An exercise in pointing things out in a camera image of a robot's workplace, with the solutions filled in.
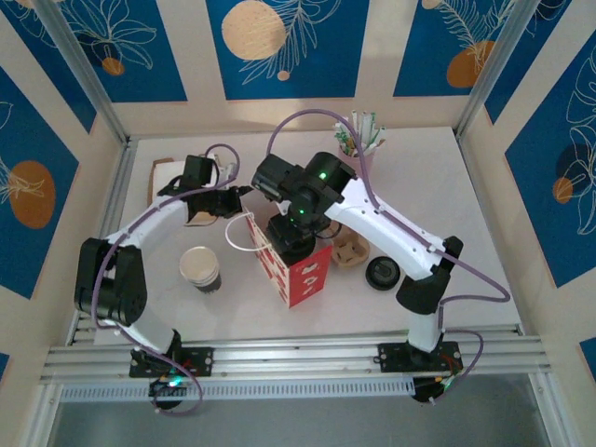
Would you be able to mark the red white paper bag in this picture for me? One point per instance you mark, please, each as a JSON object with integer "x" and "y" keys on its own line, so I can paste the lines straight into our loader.
{"x": 309, "y": 279}

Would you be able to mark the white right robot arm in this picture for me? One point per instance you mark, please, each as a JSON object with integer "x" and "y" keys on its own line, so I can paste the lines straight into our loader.
{"x": 391, "y": 228}

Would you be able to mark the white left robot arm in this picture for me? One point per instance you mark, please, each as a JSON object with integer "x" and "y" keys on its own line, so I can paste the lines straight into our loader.
{"x": 153, "y": 223}

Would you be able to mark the brown pulp cup carrier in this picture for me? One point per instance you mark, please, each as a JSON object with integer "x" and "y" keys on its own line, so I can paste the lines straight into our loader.
{"x": 351, "y": 253}

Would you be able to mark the pink straw holder cup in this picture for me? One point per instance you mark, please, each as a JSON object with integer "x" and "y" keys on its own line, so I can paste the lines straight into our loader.
{"x": 368, "y": 160}

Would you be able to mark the green white wrapped straw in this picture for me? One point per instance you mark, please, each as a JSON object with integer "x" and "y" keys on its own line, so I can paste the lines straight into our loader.
{"x": 378, "y": 137}
{"x": 343, "y": 132}

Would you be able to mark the brown cardboard napkin tray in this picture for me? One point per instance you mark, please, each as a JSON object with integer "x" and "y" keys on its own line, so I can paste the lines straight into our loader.
{"x": 150, "y": 181}

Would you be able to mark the white paper-wrapped straw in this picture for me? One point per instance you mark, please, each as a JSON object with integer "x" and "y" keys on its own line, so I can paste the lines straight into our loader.
{"x": 356, "y": 123}
{"x": 368, "y": 125}

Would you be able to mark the aluminium front rail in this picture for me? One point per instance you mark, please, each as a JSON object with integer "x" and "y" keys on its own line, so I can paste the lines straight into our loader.
{"x": 288, "y": 358}

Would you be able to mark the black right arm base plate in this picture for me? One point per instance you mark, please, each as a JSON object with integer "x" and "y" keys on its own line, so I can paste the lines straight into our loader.
{"x": 393, "y": 357}

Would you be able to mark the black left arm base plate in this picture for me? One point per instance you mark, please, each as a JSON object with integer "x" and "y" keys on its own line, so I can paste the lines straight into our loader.
{"x": 200, "y": 361}

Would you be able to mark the aluminium frame post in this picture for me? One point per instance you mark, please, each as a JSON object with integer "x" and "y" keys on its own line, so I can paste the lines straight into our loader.
{"x": 88, "y": 74}
{"x": 493, "y": 70}

